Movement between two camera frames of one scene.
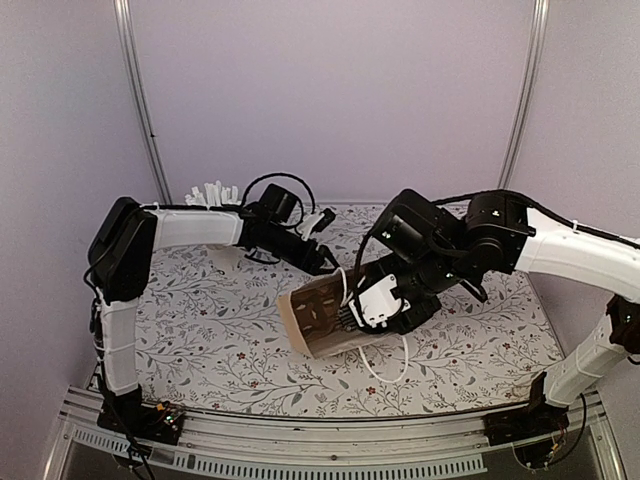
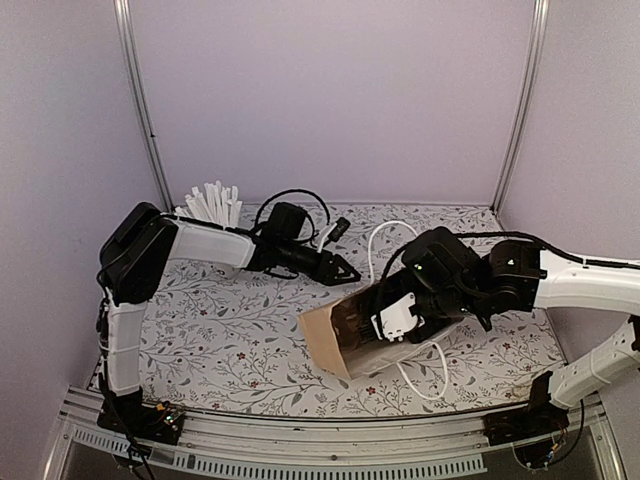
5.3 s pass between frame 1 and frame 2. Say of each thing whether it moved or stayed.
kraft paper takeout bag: moved
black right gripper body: moved
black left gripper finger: moved
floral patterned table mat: stayed
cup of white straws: stayed
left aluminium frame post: stayed
